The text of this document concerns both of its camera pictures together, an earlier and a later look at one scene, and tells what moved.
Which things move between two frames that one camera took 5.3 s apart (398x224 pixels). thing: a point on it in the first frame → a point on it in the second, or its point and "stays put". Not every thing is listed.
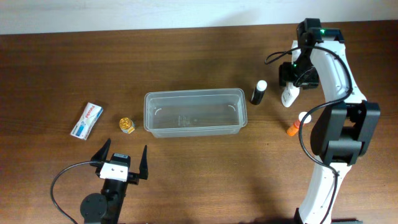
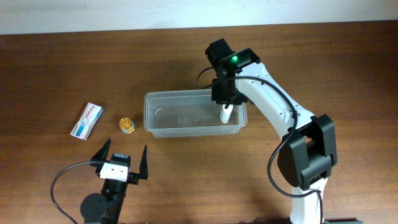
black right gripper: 286,75 → 228,98
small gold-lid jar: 127,125 stays put
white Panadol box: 91,113 stays put
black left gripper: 134,177 stays put
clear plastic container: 195,112 stays put
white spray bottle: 289,94 → 225,113
